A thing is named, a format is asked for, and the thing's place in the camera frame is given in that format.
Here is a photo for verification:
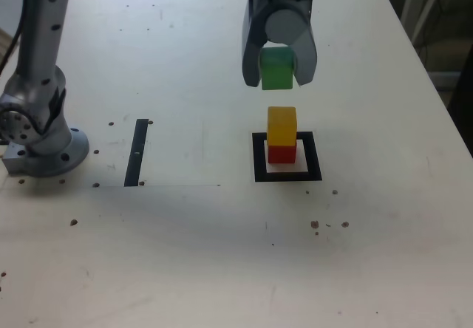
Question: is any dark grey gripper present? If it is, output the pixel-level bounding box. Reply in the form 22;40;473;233
242;0;319;88

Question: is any green cube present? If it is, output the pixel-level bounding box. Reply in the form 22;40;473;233
259;46;295;92

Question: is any yellow cube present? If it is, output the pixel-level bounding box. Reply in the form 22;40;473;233
266;106;299;147

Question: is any red cube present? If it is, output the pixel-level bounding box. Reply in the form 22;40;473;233
267;143;298;165

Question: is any black tape square outline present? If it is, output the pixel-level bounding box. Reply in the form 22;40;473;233
251;131;323;183

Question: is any white shelf board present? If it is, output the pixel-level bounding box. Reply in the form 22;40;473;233
428;70;463;92

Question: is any black tape strip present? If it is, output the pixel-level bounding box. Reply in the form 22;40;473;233
123;118;149;188

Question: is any white metal frame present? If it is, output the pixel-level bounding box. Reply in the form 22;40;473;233
400;0;446;47

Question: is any black cable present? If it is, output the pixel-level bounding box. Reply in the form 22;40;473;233
0;0;30;73

